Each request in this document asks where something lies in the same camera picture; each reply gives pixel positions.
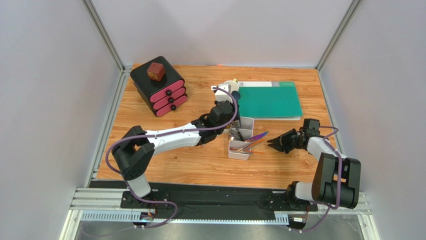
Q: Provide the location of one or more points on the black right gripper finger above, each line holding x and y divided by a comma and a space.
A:
281, 137
279, 147

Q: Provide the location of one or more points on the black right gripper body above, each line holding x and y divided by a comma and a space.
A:
286, 141

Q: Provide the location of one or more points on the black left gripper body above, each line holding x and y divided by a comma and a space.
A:
233, 112

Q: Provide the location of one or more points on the blue grey plastic spoon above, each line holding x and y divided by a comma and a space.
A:
236, 95

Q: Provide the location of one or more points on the iridescent purple knife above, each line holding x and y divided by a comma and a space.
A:
256, 137

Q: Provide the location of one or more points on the white compartment organizer box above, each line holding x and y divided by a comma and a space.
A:
246, 127

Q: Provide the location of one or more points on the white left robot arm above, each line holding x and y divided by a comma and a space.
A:
135, 150

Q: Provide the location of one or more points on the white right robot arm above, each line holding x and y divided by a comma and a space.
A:
336, 181

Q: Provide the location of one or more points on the pale yellow mug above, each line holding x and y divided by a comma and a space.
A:
233, 85

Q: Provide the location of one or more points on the green notebook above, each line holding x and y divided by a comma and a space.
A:
265, 100

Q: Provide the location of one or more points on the black pink drawer box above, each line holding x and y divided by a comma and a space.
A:
162, 96

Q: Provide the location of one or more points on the red brown cube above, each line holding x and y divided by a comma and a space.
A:
156, 71

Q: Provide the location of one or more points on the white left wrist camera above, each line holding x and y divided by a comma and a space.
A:
221, 92

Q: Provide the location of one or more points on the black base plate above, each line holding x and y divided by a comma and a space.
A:
202, 202

